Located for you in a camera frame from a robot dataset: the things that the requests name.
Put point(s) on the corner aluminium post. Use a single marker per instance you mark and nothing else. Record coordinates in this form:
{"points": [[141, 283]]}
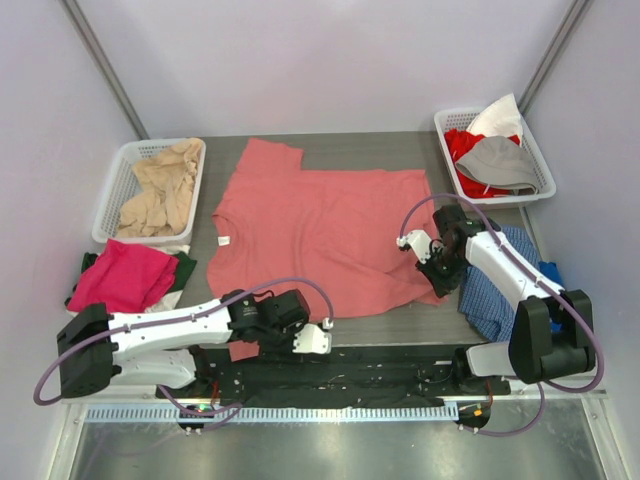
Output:
{"points": [[91, 42], [568, 26]]}

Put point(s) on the blue checkered shirt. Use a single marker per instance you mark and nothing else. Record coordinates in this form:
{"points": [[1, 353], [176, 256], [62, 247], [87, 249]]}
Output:
{"points": [[481, 302]]}

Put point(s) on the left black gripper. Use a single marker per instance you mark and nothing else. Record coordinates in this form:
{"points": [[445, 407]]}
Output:
{"points": [[279, 343]]}

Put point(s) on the right corner aluminium post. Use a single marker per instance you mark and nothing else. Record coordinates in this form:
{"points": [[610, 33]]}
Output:
{"points": [[568, 26]]}

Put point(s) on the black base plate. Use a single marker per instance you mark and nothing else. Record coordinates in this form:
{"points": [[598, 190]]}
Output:
{"points": [[379, 376]]}

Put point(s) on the white slotted cable duct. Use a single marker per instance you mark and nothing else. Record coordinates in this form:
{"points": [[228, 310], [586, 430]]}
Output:
{"points": [[164, 413]]}

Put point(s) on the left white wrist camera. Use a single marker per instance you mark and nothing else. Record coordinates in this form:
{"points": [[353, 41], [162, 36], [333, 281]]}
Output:
{"points": [[314, 338]]}

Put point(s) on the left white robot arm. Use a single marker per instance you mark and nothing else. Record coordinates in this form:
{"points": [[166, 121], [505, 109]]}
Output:
{"points": [[97, 346]]}

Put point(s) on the grey bucket hat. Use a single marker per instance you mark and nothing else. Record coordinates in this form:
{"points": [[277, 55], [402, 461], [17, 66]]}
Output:
{"points": [[497, 166]]}

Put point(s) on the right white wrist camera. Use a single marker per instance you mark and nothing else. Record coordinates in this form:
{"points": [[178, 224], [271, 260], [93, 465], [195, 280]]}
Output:
{"points": [[418, 241]]}

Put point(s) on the beige t shirt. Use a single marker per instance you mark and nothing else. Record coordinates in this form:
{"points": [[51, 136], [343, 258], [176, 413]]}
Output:
{"points": [[167, 182]]}

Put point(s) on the bright blue garment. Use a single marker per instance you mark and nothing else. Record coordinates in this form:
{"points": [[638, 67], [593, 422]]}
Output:
{"points": [[551, 271]]}

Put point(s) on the left corner aluminium post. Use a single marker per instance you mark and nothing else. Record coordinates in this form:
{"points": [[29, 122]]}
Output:
{"points": [[91, 42]]}

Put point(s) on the magenta t shirt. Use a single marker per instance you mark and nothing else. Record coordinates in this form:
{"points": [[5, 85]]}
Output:
{"points": [[130, 251]]}

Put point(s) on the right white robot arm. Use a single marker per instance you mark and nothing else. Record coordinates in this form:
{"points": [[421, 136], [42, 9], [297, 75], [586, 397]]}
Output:
{"points": [[552, 334]]}

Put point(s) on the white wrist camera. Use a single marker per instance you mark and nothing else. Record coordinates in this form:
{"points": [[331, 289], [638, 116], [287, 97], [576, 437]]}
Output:
{"points": [[418, 241], [314, 338]]}

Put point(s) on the right white plastic basket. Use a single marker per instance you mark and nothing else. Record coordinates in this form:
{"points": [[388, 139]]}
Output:
{"points": [[460, 118]]}

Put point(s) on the white plastic basket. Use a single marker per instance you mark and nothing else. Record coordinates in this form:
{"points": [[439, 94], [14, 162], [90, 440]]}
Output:
{"points": [[460, 118], [122, 186]]}

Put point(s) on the red garment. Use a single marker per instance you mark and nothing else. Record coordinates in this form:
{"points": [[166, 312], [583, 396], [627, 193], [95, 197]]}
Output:
{"points": [[460, 142]]}

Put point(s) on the salmon pink t shirt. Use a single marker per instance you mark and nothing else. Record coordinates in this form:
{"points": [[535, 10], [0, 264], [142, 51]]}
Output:
{"points": [[338, 229]]}

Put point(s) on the left white plastic basket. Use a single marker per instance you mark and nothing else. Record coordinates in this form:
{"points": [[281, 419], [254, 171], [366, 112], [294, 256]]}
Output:
{"points": [[122, 186]]}

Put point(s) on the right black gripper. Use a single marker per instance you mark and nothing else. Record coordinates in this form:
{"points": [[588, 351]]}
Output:
{"points": [[439, 270]]}

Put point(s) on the cream white garment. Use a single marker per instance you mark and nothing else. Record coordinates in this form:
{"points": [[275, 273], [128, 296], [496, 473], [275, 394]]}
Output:
{"points": [[171, 299]]}

